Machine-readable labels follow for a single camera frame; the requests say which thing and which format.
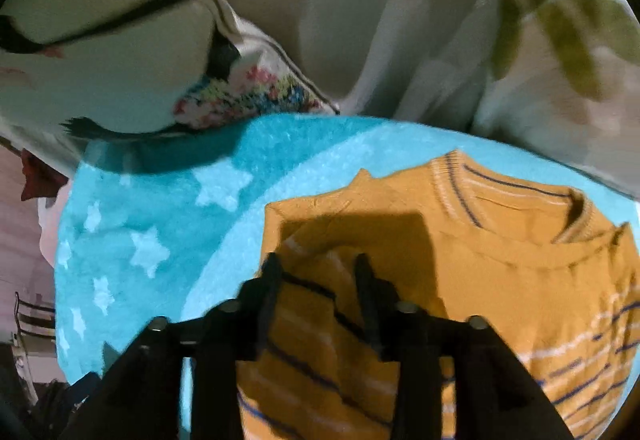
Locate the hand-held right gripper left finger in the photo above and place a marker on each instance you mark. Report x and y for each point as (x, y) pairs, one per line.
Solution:
(265, 290)

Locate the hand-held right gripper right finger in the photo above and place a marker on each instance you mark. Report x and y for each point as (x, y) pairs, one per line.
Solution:
(372, 300)

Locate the yellow striped sweater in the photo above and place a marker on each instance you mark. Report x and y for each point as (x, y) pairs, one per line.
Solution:
(500, 280)

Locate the turquoise star blanket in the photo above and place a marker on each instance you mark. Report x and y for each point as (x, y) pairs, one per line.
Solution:
(165, 220)

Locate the black metal chair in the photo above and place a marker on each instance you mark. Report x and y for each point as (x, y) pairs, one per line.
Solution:
(32, 317)

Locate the dark red cloth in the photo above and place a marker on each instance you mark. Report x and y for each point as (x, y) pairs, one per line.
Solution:
(40, 174)

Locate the beige draped cloth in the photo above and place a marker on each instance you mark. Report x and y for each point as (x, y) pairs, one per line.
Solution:
(380, 14)

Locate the cream bird print cushion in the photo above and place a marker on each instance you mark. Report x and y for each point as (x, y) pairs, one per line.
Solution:
(115, 44)

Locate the white floral pillow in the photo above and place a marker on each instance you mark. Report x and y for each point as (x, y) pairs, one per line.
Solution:
(565, 34)

